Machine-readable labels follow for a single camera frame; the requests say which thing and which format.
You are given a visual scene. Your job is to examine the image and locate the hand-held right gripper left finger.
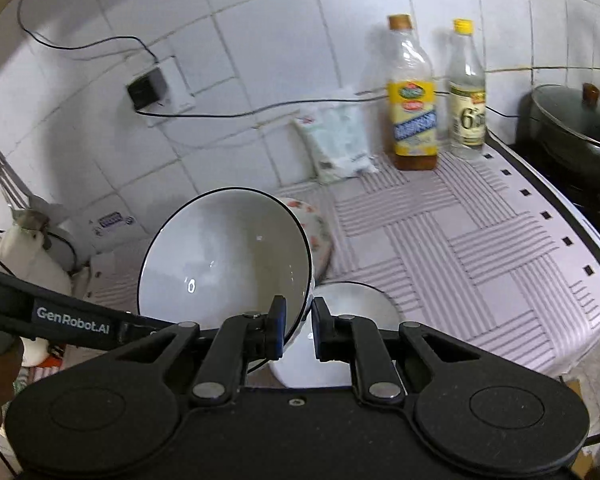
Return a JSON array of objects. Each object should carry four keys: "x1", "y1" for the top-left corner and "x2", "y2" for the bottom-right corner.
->
[{"x1": 107, "y1": 295, "x2": 287, "y2": 407}]

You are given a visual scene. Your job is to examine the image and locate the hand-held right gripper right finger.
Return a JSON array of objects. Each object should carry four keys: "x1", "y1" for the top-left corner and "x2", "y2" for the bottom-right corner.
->
[{"x1": 311, "y1": 296, "x2": 483, "y2": 403}]

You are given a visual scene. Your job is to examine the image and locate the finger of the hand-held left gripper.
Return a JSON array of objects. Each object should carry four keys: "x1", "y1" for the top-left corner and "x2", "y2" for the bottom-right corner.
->
[{"x1": 120, "y1": 311, "x2": 177, "y2": 357}]

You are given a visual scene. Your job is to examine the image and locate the white bowl black rim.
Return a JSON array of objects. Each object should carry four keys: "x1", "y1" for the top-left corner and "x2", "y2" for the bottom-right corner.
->
[
  {"x1": 269, "y1": 281, "x2": 402, "y2": 389},
  {"x1": 136, "y1": 186, "x2": 317, "y2": 363}
]

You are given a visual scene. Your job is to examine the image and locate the white carrot print plate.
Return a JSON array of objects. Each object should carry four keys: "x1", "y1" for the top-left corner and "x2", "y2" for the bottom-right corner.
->
[{"x1": 277, "y1": 196, "x2": 335, "y2": 282}]

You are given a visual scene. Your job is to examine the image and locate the white plastic bag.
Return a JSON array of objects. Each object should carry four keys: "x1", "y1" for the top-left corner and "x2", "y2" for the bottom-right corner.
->
[{"x1": 0, "y1": 200, "x2": 77, "y2": 368}]

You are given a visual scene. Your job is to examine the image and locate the striped tablecloth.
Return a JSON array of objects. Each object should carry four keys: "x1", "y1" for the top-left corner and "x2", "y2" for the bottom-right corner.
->
[{"x1": 75, "y1": 137, "x2": 600, "y2": 381}]

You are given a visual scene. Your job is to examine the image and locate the white powder bag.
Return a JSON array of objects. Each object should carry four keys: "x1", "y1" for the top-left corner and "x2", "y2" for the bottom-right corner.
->
[{"x1": 292, "y1": 104, "x2": 379, "y2": 184}]

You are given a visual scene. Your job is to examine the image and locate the yellow label bottle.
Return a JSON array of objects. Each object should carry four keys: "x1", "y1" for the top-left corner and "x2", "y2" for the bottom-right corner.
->
[{"x1": 386, "y1": 13, "x2": 441, "y2": 172}]

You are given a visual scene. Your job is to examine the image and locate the black power adapter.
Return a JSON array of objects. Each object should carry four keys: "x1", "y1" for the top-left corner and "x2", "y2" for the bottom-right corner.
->
[{"x1": 126, "y1": 66, "x2": 169, "y2": 111}]

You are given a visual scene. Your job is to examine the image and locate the clear glass bottle yellow cap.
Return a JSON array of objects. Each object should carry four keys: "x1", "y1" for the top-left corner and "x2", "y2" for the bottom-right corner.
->
[{"x1": 446, "y1": 18, "x2": 489, "y2": 162}]

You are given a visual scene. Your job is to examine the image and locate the black gas stove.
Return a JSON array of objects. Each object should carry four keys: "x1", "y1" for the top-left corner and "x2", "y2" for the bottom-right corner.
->
[{"x1": 514, "y1": 142, "x2": 600, "y2": 241}]

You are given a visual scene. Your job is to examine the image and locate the dark pot with glass lid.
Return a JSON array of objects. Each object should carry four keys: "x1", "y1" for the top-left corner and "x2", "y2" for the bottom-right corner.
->
[{"x1": 517, "y1": 81, "x2": 600, "y2": 188}]

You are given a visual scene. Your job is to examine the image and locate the wall sticker label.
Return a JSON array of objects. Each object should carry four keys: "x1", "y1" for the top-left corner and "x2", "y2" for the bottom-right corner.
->
[{"x1": 96, "y1": 211, "x2": 135, "y2": 230}]

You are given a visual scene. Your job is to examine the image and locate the black cable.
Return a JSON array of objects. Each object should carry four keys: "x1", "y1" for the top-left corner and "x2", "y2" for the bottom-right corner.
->
[
  {"x1": 16, "y1": 0, "x2": 161, "y2": 68},
  {"x1": 132, "y1": 87, "x2": 523, "y2": 121}
]

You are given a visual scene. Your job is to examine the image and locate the white wall socket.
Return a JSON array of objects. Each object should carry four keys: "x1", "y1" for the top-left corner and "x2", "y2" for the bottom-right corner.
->
[{"x1": 124, "y1": 54, "x2": 197, "y2": 117}]

